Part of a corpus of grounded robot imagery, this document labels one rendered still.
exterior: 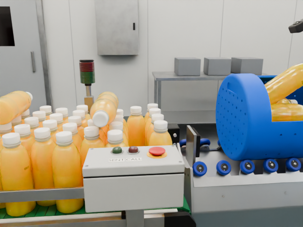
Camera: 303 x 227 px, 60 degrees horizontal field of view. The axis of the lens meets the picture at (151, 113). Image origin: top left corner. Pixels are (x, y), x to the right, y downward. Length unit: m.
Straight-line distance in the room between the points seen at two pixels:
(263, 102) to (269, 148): 0.14
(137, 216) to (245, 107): 0.42
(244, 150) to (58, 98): 3.85
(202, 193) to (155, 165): 0.34
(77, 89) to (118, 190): 3.85
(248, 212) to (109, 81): 3.59
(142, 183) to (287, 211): 0.56
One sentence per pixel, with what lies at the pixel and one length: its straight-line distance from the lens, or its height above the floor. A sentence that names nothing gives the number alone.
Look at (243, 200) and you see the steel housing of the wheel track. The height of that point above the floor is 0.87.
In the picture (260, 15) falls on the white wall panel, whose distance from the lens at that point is 4.65.
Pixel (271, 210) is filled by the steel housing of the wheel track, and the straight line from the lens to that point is 0.94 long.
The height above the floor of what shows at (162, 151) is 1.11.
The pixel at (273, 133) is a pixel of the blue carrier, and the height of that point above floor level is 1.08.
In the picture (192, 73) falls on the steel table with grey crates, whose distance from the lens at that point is 3.55.
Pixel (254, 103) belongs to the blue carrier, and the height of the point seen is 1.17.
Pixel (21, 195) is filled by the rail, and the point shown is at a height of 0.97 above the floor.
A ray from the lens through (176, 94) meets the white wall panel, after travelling 4.33.
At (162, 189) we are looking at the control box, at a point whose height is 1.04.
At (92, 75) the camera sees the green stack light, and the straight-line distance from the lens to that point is 1.16.
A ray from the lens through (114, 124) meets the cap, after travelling 0.74.
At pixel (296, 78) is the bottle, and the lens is 0.94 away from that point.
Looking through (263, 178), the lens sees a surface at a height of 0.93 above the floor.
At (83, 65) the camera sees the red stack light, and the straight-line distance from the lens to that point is 1.15.
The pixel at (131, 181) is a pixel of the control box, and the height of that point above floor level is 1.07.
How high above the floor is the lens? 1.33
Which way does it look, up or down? 15 degrees down
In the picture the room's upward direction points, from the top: straight up
